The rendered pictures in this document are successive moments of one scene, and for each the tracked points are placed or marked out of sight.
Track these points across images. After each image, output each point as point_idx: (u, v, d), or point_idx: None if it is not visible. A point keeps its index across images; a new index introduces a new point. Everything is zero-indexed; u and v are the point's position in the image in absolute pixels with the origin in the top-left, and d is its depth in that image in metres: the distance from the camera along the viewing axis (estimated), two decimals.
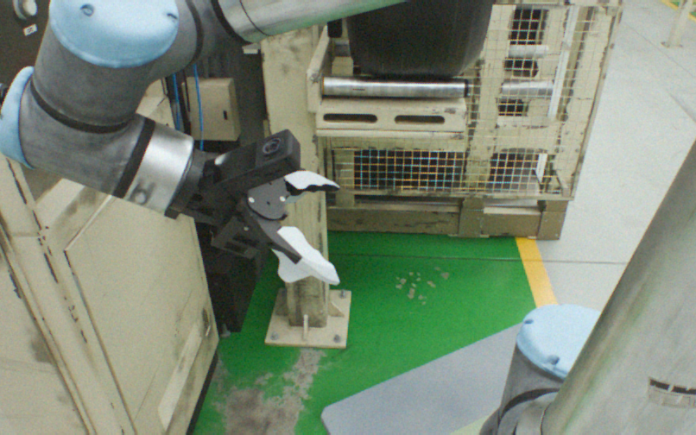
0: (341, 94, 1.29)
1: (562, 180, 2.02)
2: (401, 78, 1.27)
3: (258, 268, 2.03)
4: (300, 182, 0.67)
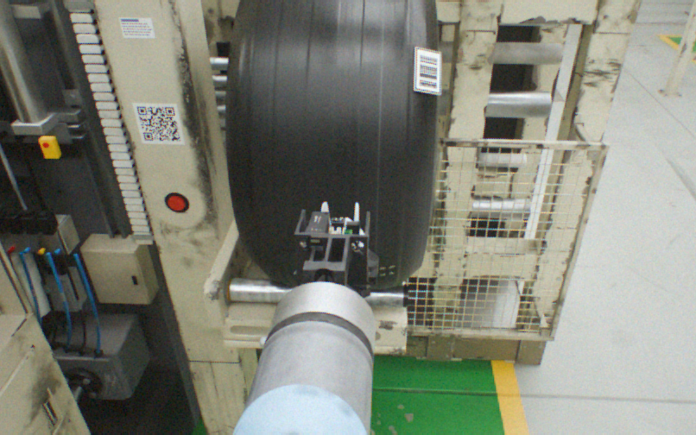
0: (253, 279, 1.04)
1: (541, 315, 1.77)
2: None
3: (194, 414, 1.78)
4: None
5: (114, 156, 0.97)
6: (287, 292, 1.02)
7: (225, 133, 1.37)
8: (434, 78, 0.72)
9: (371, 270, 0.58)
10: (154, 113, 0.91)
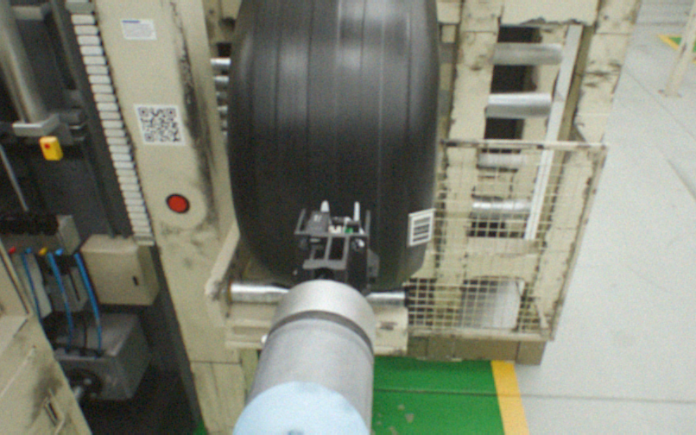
0: (252, 299, 1.03)
1: (541, 315, 1.77)
2: None
3: (195, 414, 1.78)
4: None
5: (115, 157, 0.97)
6: None
7: (226, 134, 1.37)
8: (427, 231, 0.79)
9: (371, 269, 0.58)
10: (155, 114, 0.91)
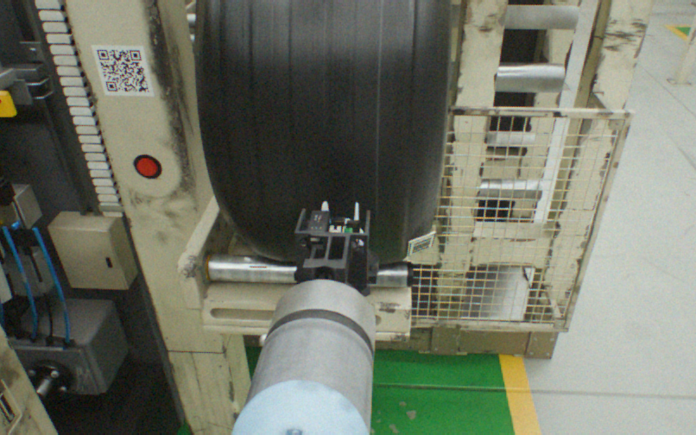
0: (233, 274, 0.90)
1: (554, 304, 1.64)
2: None
3: (180, 412, 1.65)
4: None
5: (73, 111, 0.84)
6: (276, 282, 0.92)
7: None
8: (427, 244, 0.77)
9: (371, 269, 0.58)
10: (117, 58, 0.78)
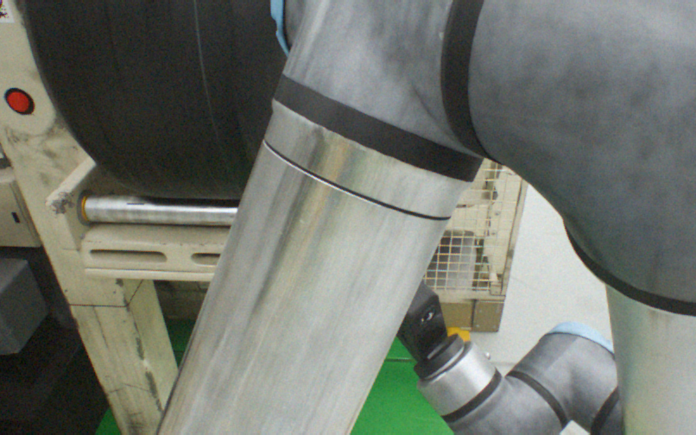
0: (110, 212, 0.87)
1: (493, 272, 1.62)
2: (201, 198, 0.89)
3: None
4: None
5: None
6: (156, 223, 0.89)
7: None
8: None
9: None
10: None
